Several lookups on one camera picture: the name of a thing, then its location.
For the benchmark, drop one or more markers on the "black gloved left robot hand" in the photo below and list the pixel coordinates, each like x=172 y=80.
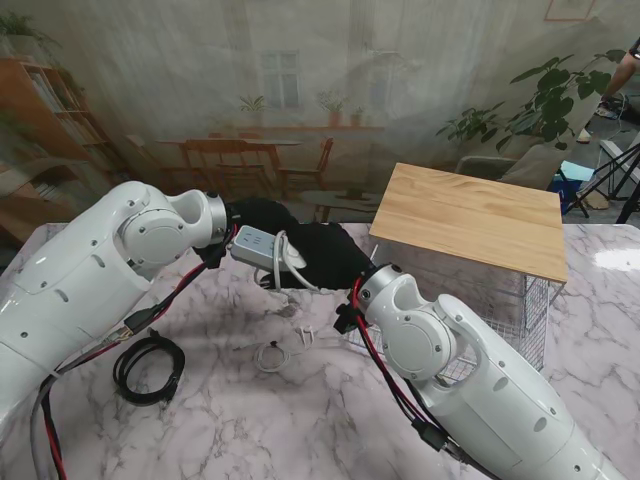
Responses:
x=265 y=212

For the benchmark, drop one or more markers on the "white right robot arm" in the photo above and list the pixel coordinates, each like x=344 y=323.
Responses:
x=475 y=390

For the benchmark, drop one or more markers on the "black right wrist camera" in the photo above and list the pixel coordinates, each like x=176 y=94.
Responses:
x=345 y=322

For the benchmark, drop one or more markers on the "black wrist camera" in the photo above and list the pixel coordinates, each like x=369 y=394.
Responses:
x=345 y=322
x=215 y=257

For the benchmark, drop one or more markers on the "white mesh drawer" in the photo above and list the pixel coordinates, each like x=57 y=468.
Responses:
x=505 y=330

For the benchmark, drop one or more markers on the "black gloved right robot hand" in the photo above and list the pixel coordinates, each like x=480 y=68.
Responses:
x=325 y=255

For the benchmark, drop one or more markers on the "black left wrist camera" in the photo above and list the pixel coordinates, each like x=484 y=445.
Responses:
x=215 y=257

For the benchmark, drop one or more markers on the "person in background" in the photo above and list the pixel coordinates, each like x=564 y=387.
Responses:
x=625 y=75

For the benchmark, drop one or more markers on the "black tripod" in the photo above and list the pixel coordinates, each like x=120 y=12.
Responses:
x=628 y=202

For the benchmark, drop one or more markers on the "blue storage crate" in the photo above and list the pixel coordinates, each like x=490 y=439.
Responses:
x=565 y=190

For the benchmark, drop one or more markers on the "printed cafe scene backdrop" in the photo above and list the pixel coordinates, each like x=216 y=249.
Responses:
x=200 y=100

